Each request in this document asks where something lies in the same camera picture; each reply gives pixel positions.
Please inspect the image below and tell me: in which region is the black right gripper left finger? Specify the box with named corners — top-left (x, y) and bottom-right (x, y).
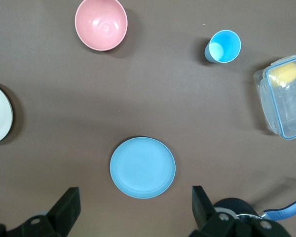
top-left (4, 187), bottom-right (81, 237)

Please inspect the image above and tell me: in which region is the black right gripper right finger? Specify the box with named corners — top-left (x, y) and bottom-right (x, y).
top-left (188, 185), bottom-right (291, 237)

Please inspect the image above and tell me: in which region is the blue plate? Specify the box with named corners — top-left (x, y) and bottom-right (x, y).
top-left (110, 137), bottom-right (176, 199)

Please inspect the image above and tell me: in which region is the brown table mat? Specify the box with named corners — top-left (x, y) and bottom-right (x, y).
top-left (0, 0), bottom-right (296, 237)

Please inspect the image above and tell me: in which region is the clear plastic container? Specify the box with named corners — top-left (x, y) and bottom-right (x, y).
top-left (253, 52), bottom-right (296, 140)

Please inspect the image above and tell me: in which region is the yellow round sponge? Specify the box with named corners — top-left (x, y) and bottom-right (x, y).
top-left (268, 62), bottom-right (296, 87)

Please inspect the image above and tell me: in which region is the blue cup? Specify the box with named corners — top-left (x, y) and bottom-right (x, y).
top-left (204, 29), bottom-right (242, 64)

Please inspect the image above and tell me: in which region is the pink bowl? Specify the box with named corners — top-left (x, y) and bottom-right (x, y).
top-left (74, 0), bottom-right (128, 52)

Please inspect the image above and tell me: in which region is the black saucepan blue handle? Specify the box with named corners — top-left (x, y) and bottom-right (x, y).
top-left (213, 195), bottom-right (296, 222)

